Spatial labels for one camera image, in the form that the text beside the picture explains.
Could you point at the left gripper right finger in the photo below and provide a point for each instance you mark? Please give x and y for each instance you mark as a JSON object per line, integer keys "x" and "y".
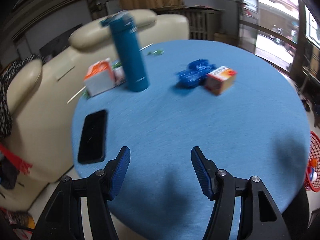
{"x": 260, "y": 217}

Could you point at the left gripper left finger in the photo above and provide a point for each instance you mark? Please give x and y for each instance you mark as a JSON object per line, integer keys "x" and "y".
{"x": 61, "y": 217}

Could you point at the red yellow medicine box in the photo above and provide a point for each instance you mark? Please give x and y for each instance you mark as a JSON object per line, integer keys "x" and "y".
{"x": 220, "y": 79}

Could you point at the blue plastic bag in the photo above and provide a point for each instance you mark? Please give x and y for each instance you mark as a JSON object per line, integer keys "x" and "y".
{"x": 195, "y": 74}

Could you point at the black smartphone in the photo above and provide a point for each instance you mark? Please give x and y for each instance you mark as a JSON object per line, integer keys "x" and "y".
{"x": 92, "y": 146}

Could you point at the red mesh waste basket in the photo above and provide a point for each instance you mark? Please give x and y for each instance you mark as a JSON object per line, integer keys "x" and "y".
{"x": 311, "y": 181}

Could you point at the red garment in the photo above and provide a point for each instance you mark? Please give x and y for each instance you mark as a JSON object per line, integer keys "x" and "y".
{"x": 18, "y": 162}

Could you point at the blue round tablecloth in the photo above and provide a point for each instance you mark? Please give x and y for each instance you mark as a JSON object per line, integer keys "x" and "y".
{"x": 257, "y": 127}

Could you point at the white stick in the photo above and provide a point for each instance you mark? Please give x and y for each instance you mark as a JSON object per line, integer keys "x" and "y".
{"x": 119, "y": 78}

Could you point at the cream leather sofa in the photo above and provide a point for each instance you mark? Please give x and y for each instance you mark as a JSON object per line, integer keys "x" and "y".
{"x": 37, "y": 99}

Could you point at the orange white small box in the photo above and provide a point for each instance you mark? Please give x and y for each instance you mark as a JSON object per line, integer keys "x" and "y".
{"x": 99, "y": 77}

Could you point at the black television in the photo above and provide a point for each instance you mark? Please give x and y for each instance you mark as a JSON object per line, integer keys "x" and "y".
{"x": 58, "y": 44}

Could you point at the green candy wrapper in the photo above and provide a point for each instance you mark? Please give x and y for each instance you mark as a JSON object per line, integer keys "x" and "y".
{"x": 156, "y": 52}

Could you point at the teal thermos bottle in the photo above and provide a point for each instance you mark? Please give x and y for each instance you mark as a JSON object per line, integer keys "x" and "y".
{"x": 124, "y": 33}

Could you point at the brown box by door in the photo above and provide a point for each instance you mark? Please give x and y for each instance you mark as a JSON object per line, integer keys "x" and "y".
{"x": 227, "y": 39}

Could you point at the wooden crib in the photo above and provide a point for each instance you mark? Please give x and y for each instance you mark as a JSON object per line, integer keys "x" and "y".
{"x": 204, "y": 22}

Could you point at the white refrigerator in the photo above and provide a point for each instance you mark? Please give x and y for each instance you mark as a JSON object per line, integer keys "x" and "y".
{"x": 113, "y": 7}

